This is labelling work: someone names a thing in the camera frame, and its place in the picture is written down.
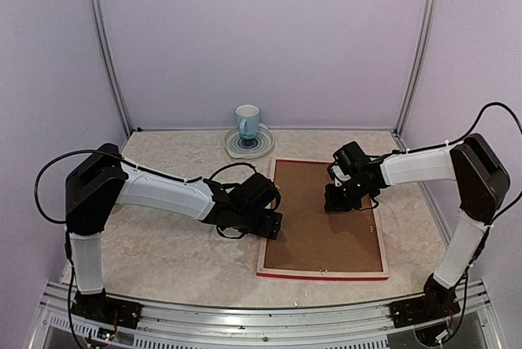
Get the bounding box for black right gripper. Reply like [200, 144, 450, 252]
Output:
[324, 177, 373, 212]

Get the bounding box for brown cardboard backing board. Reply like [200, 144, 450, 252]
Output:
[263, 160, 384, 273]

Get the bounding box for red wooden picture frame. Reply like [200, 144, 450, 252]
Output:
[255, 157, 389, 281]

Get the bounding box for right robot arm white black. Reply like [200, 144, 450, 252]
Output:
[325, 134, 511, 326]

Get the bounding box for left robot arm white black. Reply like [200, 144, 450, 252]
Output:
[65, 144, 282, 320]

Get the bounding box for striped ceramic plate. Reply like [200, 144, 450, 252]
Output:
[223, 123, 275, 160]

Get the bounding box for light blue ceramic mug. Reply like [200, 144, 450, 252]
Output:
[236, 104, 259, 140]

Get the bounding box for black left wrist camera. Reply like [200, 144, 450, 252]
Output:
[230, 173, 281, 210]

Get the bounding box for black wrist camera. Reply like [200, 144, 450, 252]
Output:
[230, 173, 281, 210]
[327, 141, 371, 187]

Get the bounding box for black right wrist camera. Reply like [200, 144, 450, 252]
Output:
[327, 141, 371, 187]

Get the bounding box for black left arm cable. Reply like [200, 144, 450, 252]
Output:
[33, 148, 258, 346]

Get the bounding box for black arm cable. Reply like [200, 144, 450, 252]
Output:
[366, 100, 522, 228]
[33, 148, 258, 346]

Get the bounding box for aluminium front rail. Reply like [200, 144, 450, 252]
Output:
[28, 279, 501, 349]

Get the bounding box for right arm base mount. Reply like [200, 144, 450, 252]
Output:
[389, 284, 461, 347]

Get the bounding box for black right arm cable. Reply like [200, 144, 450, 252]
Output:
[366, 100, 522, 228]

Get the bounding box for right aluminium corner post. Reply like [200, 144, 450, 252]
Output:
[394, 0, 437, 138]

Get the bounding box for aluminium corner post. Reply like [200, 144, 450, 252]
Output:
[394, 0, 437, 138]
[88, 0, 133, 138]

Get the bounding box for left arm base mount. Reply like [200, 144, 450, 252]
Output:
[72, 294, 143, 329]

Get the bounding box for left aluminium corner post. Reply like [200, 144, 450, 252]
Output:
[88, 0, 133, 138]

